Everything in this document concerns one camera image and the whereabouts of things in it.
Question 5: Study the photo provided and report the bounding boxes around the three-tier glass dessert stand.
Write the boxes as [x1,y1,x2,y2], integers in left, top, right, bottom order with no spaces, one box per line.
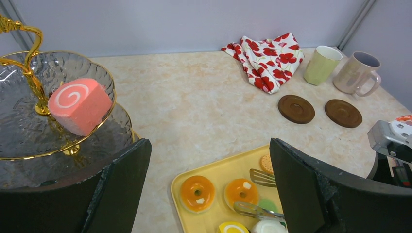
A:
[0,17,138,191]

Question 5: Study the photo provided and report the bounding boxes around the green mug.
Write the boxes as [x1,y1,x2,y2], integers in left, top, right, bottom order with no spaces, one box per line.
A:
[303,46,343,85]

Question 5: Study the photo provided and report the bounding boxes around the left brown coaster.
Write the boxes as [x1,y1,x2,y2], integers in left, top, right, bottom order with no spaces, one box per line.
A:
[277,95,315,124]

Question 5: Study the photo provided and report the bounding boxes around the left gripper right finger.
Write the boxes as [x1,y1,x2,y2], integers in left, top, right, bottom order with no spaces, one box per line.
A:
[270,138,412,233]

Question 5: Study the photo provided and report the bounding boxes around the metal serving tongs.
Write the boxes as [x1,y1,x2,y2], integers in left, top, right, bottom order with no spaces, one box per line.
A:
[234,168,285,222]

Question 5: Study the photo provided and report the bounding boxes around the round tan biscuit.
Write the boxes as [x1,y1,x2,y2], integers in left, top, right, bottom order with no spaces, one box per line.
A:
[259,154,274,175]

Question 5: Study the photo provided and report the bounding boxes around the brown coaster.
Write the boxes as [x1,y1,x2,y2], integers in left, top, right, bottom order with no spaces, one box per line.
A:
[277,95,315,124]
[324,99,363,128]

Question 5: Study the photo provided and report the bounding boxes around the green macaron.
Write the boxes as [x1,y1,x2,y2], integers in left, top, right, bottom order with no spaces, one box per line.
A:
[258,198,278,213]

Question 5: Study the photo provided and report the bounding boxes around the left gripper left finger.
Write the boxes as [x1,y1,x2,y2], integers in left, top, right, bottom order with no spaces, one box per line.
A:
[0,138,152,233]

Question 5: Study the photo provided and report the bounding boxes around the pink pearlescent mug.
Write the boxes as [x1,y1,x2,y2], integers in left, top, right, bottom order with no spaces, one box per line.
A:
[332,51,381,97]

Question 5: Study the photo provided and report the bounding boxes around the yellow plastic tray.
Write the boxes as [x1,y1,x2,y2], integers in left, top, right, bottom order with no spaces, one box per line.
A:
[171,144,269,233]

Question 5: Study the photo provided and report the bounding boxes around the right brown coaster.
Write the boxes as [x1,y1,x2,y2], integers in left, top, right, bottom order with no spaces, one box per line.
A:
[324,99,363,128]

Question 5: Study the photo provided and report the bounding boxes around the pink swirl roll cake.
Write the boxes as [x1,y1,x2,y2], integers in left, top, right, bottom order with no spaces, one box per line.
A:
[48,78,113,136]

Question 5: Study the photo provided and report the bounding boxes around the orange glazed donut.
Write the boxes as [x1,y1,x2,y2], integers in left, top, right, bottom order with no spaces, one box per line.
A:
[179,175,216,214]
[224,178,260,211]

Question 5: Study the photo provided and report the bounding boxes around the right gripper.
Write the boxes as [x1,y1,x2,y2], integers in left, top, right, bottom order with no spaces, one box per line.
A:
[367,142,412,188]

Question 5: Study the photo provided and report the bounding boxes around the yellow swirl roll cake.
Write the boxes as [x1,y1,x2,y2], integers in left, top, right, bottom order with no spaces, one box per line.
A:
[216,221,249,233]

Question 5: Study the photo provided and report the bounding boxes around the white cream cupcake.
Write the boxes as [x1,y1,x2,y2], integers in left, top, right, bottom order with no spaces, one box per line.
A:
[251,220,288,233]

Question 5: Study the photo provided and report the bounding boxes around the orange floral cloth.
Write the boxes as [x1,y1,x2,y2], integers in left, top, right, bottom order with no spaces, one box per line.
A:
[395,114,412,123]

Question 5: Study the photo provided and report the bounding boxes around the red poppy cloth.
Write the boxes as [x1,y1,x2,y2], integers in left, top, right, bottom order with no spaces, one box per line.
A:
[221,33,305,94]

